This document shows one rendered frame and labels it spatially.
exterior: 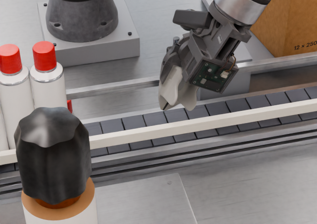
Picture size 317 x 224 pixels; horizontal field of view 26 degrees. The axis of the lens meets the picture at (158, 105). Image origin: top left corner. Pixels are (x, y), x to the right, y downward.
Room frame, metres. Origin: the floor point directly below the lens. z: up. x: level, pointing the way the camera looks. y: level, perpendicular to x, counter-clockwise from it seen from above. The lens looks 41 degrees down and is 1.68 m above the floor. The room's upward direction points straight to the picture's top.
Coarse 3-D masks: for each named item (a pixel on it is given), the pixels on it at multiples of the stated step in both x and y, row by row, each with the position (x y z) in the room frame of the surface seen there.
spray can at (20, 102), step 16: (0, 48) 0.83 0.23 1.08; (16, 48) 0.83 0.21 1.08; (0, 64) 0.81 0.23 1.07; (16, 64) 0.81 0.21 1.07; (0, 80) 0.81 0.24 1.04; (16, 80) 0.80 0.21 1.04; (0, 96) 0.81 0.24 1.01; (16, 96) 0.80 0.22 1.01; (32, 96) 0.82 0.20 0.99; (16, 112) 0.80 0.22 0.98; (16, 128) 0.80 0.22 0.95
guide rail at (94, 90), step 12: (264, 60) 0.96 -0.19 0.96; (276, 60) 0.96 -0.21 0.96; (288, 60) 0.96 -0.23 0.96; (300, 60) 0.97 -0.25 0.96; (312, 60) 0.98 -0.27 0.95; (240, 72) 0.94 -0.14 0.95; (108, 84) 0.89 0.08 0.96; (120, 84) 0.89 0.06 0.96; (132, 84) 0.90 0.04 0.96; (144, 84) 0.90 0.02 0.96; (156, 84) 0.91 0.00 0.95; (72, 96) 0.87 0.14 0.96; (84, 96) 0.88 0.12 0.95
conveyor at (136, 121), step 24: (264, 96) 0.96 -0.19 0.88; (288, 96) 0.96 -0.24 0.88; (312, 96) 0.96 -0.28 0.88; (120, 120) 0.90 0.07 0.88; (144, 120) 0.90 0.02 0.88; (168, 120) 0.90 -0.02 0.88; (264, 120) 0.90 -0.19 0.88; (288, 120) 0.90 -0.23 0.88; (120, 144) 0.84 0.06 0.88; (144, 144) 0.84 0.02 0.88; (168, 144) 0.84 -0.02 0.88; (0, 168) 0.78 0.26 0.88
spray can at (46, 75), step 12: (36, 48) 0.83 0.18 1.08; (48, 48) 0.83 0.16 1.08; (36, 60) 0.82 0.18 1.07; (48, 60) 0.82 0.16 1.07; (36, 72) 0.82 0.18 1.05; (48, 72) 0.82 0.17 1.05; (60, 72) 0.83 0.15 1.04; (36, 84) 0.81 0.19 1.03; (48, 84) 0.81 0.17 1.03; (60, 84) 0.82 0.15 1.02; (36, 96) 0.81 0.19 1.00; (48, 96) 0.81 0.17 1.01; (60, 96) 0.82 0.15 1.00
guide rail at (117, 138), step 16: (240, 112) 0.88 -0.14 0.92; (256, 112) 0.88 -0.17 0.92; (272, 112) 0.88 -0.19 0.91; (288, 112) 0.89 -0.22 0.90; (304, 112) 0.90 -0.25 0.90; (144, 128) 0.84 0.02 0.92; (160, 128) 0.84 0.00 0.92; (176, 128) 0.84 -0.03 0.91; (192, 128) 0.85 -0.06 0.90; (208, 128) 0.86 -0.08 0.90; (96, 144) 0.81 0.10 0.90; (112, 144) 0.82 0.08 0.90; (0, 160) 0.77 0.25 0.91; (16, 160) 0.78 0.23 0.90
